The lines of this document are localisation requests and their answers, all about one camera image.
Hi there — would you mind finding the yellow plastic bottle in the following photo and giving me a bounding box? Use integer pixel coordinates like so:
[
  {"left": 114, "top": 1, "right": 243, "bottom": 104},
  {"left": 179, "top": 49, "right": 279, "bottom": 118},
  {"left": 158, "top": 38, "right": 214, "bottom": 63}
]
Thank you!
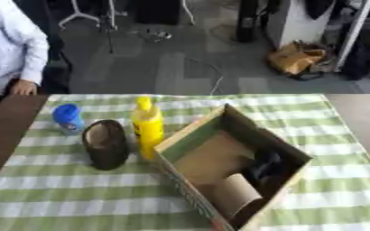
[{"left": 129, "top": 96, "right": 166, "bottom": 160}]

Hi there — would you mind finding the black backpack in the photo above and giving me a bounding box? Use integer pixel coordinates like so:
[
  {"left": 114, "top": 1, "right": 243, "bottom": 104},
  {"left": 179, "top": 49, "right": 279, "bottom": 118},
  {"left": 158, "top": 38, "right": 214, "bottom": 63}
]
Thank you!
[{"left": 339, "top": 35, "right": 370, "bottom": 81}]

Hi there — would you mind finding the black object in box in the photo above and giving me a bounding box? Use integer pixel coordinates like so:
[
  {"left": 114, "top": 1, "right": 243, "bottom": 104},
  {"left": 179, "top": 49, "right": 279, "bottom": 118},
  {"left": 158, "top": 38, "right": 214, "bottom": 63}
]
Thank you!
[{"left": 243, "top": 150, "right": 285, "bottom": 186}]

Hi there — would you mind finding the blue capped container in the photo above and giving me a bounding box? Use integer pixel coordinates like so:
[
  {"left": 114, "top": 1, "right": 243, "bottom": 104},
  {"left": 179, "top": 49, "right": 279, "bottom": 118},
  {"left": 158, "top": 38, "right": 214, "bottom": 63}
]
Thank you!
[{"left": 51, "top": 103, "right": 86, "bottom": 136}]

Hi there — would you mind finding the white pole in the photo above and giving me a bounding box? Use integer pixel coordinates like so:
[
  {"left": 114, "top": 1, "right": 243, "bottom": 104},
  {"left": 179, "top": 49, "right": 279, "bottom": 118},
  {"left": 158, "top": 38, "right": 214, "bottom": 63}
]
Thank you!
[{"left": 333, "top": 0, "right": 370, "bottom": 73}]

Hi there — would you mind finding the person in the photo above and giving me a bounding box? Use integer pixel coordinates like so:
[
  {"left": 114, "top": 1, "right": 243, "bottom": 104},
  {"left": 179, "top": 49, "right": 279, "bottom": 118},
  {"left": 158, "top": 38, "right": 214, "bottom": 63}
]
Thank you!
[{"left": 0, "top": 0, "right": 51, "bottom": 113}]

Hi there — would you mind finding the tan cardboard box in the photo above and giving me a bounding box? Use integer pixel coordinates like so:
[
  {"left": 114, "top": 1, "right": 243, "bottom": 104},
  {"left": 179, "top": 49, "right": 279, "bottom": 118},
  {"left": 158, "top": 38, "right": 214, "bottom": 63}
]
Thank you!
[{"left": 153, "top": 103, "right": 315, "bottom": 231}]

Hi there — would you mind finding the tan paper bag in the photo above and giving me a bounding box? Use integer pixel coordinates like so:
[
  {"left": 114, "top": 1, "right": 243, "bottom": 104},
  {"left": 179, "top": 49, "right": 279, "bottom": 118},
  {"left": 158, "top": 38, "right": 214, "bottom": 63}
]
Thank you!
[{"left": 267, "top": 40, "right": 328, "bottom": 81}]

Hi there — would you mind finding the grey floor cable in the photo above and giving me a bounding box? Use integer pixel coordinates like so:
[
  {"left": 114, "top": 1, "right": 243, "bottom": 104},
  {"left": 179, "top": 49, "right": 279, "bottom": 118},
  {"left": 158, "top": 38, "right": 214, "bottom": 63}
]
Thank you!
[{"left": 185, "top": 57, "right": 227, "bottom": 96}]

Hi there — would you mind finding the brown cardboard tube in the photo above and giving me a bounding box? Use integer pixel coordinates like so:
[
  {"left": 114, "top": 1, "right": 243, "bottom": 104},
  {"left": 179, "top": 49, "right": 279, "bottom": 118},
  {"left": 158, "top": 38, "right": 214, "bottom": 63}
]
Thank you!
[{"left": 207, "top": 172, "right": 269, "bottom": 222}]

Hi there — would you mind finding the white chair base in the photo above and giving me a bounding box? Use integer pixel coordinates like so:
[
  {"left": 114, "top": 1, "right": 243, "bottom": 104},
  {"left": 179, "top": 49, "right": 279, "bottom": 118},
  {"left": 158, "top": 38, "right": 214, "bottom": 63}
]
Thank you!
[{"left": 57, "top": 0, "right": 128, "bottom": 31}]

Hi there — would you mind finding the black tripod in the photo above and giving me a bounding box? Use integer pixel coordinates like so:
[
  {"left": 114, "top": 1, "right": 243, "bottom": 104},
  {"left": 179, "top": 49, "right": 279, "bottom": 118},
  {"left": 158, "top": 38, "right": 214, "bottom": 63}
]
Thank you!
[{"left": 97, "top": 0, "right": 121, "bottom": 54}]

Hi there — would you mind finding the white cabinet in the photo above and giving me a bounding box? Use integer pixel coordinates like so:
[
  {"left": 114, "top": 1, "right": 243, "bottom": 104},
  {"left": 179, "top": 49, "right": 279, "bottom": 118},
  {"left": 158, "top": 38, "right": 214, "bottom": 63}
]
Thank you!
[{"left": 267, "top": 0, "right": 348, "bottom": 50}]

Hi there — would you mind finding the person's hand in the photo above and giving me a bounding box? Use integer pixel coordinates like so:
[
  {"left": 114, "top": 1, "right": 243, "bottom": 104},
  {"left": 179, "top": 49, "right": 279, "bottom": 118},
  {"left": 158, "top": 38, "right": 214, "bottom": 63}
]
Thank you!
[{"left": 8, "top": 79, "right": 40, "bottom": 97}]

